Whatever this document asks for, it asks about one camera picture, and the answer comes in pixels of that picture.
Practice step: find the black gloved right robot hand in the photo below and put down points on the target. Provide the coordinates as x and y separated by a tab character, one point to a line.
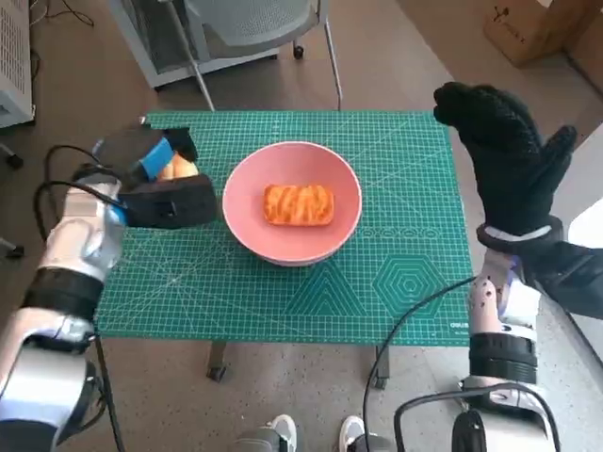
513	174

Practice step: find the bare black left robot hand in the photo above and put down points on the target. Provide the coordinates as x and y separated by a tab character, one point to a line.
127	150

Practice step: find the round golden bread bun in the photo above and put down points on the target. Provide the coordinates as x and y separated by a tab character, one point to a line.
179	169

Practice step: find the pink bowl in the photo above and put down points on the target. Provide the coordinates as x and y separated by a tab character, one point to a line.
292	165

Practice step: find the rectangular striped orange bread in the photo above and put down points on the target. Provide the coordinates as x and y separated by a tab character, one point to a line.
299	205

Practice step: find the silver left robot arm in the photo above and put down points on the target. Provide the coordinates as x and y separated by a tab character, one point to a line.
70	235

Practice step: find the plain brown cardboard box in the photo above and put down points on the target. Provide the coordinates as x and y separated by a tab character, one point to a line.
589	61

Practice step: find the brown cardboard box with print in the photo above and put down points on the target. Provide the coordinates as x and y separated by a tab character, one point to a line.
532	28

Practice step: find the white perforated cabinet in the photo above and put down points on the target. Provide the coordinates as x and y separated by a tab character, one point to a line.
14	47

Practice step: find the white side table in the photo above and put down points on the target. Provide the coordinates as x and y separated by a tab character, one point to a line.
591	339

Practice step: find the grey mesh chair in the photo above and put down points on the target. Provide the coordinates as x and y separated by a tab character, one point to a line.
254	19

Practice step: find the green cutting mat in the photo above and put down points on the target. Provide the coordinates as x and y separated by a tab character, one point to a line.
235	301

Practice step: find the dark table leg with caster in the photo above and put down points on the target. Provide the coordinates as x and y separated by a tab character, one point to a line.
380	367
217	362

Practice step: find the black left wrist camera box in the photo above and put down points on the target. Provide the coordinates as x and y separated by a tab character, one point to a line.
174	202

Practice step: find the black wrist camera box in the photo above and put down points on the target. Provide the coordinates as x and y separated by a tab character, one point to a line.
174	202
570	282

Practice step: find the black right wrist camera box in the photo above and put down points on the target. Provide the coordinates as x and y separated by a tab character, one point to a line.
570	282

